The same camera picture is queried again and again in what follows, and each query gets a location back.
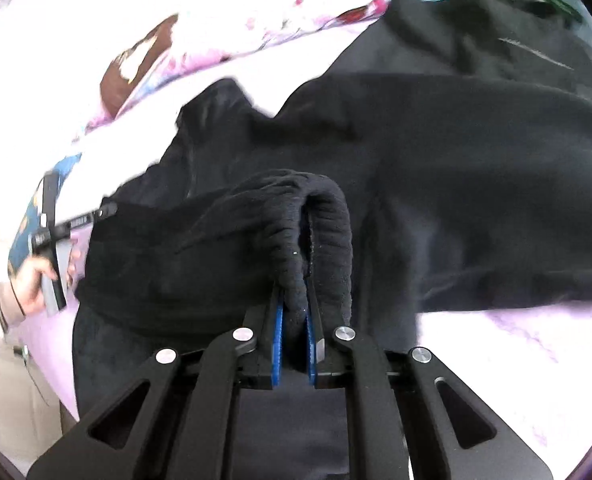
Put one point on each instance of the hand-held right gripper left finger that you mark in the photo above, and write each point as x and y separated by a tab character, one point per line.
277	345

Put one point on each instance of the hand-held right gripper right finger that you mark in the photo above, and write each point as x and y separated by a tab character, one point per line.
310	345

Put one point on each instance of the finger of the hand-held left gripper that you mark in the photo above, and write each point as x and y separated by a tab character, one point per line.
78	221

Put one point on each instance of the black fleece sweatshirt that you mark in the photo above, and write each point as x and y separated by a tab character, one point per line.
426	175

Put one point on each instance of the person's left hand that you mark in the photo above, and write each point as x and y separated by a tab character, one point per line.
29	280

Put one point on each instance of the person's beige clothing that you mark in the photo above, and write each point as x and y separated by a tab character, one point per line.
10	405

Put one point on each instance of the pink bed sheet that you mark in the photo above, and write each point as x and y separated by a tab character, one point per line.
526	355

